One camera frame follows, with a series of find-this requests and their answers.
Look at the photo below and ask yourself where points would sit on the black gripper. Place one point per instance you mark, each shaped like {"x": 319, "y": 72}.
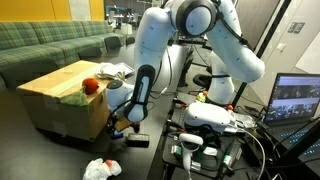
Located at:
{"x": 112, "y": 118}

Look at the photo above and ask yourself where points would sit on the blue wavy sponge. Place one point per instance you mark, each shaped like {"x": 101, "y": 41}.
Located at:
{"x": 118, "y": 135}

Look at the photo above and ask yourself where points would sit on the white bag orange print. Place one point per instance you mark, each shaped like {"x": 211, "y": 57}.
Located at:
{"x": 100, "y": 170}

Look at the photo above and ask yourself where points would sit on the white cloth towel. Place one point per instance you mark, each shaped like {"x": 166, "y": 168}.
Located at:
{"x": 110, "y": 70}

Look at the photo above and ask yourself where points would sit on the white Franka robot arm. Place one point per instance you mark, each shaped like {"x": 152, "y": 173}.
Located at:
{"x": 233, "y": 60}

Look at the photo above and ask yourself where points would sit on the large cardboard box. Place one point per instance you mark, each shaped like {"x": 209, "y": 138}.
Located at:
{"x": 66, "y": 113}

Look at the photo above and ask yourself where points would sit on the dark grey eraser block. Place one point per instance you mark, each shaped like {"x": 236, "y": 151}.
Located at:
{"x": 138, "y": 139}

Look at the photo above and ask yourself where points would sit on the white tablet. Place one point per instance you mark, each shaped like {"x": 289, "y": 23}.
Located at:
{"x": 129, "y": 68}

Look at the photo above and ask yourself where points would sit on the white VR controller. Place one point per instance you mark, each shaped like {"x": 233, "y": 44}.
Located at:
{"x": 188, "y": 153}

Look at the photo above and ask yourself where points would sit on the small yellow green bottle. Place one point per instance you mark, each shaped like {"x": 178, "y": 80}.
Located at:
{"x": 201, "y": 97}

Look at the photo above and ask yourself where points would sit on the white VR headset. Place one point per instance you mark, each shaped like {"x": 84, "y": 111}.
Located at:
{"x": 206, "y": 115}

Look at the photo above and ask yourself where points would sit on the black office chair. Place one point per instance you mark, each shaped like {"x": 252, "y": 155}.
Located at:
{"x": 201, "y": 80}

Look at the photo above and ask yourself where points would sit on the black equipment cart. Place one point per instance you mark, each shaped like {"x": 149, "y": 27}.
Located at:
{"x": 213, "y": 161}

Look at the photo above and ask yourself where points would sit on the green plaid sofa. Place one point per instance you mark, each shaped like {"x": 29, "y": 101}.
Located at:
{"x": 33, "y": 43}

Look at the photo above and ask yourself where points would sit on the small red knob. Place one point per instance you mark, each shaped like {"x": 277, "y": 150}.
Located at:
{"x": 230, "y": 107}

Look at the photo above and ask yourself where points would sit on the clear plastic bag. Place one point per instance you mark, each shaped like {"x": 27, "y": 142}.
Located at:
{"x": 245, "y": 120}

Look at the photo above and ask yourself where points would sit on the black diagonal pole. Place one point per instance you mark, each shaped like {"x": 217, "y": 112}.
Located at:
{"x": 266, "y": 43}

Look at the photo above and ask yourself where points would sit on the black open laptop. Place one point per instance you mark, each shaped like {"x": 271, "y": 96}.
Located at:
{"x": 293, "y": 96}

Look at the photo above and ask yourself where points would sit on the white light switch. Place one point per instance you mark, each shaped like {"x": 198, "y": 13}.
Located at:
{"x": 281, "y": 46}

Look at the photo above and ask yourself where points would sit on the dark wall sign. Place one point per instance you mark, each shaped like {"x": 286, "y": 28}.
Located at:
{"x": 296, "y": 27}

